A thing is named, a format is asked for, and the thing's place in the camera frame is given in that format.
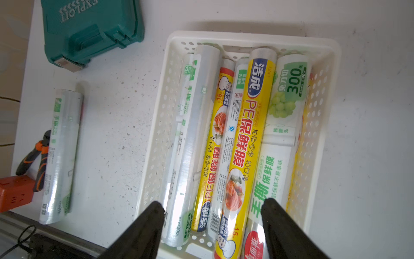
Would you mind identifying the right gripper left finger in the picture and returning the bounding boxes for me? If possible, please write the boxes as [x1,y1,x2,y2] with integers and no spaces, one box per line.
[99,201,165,259]

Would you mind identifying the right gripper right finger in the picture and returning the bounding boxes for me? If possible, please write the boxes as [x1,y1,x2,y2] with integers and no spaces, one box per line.
[261,198,328,259]

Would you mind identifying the yellow plastic wrap roll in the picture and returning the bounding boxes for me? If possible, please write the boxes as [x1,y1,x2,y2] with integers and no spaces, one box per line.
[191,58,235,232]

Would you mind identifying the clear plastic wrap roll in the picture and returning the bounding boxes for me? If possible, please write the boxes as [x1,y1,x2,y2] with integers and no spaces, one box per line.
[39,90,84,224]

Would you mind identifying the clear wrap roll thin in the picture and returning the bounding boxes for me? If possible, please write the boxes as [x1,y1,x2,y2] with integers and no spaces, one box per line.
[162,45,222,247]

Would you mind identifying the white plastic basket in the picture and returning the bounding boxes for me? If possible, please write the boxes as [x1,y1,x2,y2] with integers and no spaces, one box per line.
[134,30,342,259]

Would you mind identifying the red black pliers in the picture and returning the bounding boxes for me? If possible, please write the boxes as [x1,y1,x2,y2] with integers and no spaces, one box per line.
[15,129,52,193]

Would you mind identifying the green plastic tool case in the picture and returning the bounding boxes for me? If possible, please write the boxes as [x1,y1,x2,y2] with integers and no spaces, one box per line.
[41,0,144,72]

